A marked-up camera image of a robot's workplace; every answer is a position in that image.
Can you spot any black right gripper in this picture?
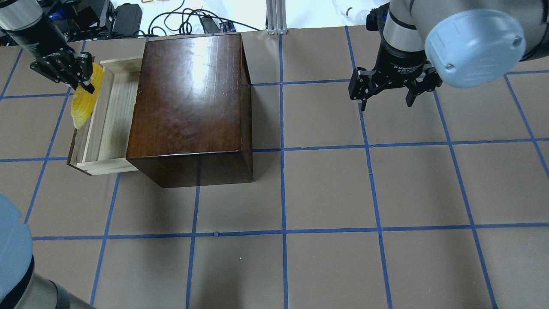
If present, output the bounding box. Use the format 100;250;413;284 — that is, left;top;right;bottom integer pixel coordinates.
348;46;443;112

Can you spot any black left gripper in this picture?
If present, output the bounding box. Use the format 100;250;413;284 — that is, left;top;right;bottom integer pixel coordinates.
8;17;95;94

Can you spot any yellow corn cob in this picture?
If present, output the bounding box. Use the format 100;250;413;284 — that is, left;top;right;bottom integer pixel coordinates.
71;63;104;130

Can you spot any dark wooden drawer box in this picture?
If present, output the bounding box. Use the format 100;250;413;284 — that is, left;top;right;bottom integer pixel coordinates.
67;33;253;188

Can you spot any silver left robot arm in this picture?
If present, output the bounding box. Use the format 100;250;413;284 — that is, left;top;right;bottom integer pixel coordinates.
0;0;95;94

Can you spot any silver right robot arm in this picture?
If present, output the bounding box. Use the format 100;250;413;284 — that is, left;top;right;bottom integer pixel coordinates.
348;0;548;111

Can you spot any white light bulb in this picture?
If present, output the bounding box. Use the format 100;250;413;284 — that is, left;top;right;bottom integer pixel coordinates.
344;6;371;25

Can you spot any aluminium frame post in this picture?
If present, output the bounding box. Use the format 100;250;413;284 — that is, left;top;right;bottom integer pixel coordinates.
266;0;288;35

